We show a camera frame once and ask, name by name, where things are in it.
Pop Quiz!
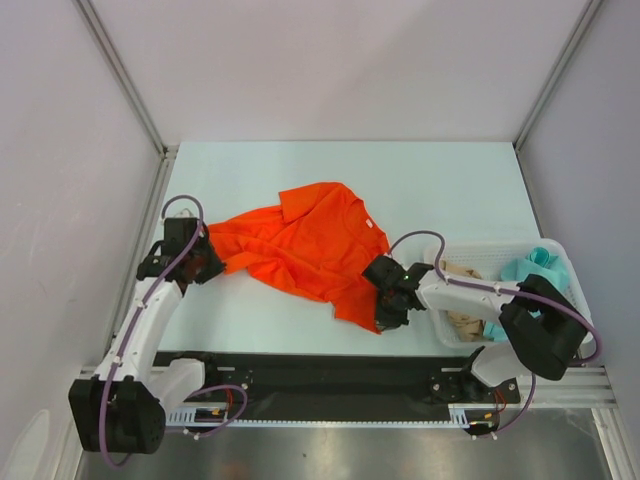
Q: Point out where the teal t-shirt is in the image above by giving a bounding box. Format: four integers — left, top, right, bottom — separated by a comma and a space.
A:
482, 246, 571, 344

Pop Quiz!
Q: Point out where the orange t-shirt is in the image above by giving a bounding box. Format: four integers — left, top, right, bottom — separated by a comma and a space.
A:
208, 182, 390, 333

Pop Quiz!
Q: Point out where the white plastic basket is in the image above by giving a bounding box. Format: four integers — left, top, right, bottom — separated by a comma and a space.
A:
431, 238, 591, 351

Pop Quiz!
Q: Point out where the right aluminium frame post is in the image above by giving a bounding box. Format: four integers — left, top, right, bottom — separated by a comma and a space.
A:
512, 0, 607, 155

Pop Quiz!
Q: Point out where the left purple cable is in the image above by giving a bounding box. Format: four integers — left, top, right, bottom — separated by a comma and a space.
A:
99, 193, 206, 469

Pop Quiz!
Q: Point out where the aluminium frame post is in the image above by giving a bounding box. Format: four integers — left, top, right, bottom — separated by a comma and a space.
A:
512, 0, 607, 155
72, 0, 179, 159

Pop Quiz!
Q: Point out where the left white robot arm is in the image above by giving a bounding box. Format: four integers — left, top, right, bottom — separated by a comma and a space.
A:
68, 217, 225, 454

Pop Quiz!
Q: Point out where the beige t-shirt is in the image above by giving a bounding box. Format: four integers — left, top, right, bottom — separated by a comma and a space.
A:
439, 260, 489, 342

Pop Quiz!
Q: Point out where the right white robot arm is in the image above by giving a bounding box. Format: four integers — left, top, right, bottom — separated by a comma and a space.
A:
362, 255, 589, 402

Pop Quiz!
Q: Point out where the white slotted cable duct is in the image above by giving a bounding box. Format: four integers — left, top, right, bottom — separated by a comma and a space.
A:
166, 405, 498, 436

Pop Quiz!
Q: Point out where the left aluminium frame post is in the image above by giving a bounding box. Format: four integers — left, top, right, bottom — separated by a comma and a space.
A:
72, 0, 179, 159

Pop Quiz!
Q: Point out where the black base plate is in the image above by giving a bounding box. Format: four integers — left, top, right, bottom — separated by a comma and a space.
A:
154, 351, 521, 419

